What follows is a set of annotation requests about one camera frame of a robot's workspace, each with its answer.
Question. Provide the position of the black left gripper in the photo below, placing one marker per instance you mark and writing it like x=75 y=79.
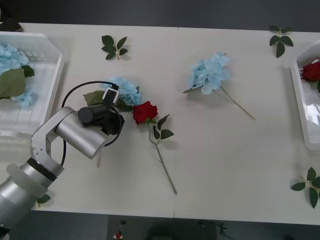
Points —
x=113 y=125

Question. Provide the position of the red rose with bent stem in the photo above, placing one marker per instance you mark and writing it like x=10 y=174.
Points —
x=145 y=112

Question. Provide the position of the large pale blue hydrangea flower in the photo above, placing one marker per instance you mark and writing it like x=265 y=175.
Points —
x=127 y=92

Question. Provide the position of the small blue hydrangea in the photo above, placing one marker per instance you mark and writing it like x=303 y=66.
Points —
x=12 y=83

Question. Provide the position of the red rose with green stem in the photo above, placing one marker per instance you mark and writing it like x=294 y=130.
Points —
x=311 y=71

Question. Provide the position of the silver and black left arm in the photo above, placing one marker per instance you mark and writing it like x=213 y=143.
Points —
x=80 y=135

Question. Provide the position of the shallow white box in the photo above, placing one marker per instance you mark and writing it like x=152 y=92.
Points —
x=310 y=120
x=50 y=75

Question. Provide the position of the loose green leaf twig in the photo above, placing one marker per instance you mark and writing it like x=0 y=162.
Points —
x=108 y=40
x=44 y=198
x=286 y=41
x=311 y=174

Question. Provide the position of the pale blue hydrangea, bare stem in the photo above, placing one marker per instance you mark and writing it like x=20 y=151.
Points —
x=210 y=72

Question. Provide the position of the dark box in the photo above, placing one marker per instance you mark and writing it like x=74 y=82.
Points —
x=10 y=26

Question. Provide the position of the pale grey left wrist camera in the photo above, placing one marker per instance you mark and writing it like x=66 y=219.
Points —
x=111 y=96

